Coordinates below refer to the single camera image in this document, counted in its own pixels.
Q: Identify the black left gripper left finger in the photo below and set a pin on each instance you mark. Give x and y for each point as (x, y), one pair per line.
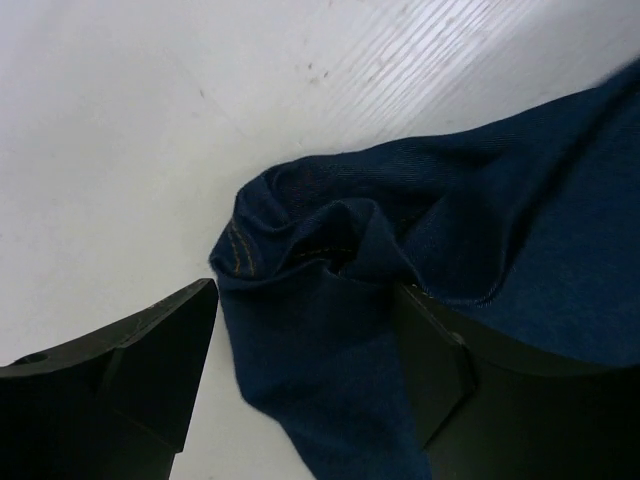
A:
(115, 403)

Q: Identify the dark blue denim trousers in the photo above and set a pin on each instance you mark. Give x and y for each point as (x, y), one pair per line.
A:
(528, 225)

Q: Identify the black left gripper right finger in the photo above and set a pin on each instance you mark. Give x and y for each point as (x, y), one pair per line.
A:
(487, 406)

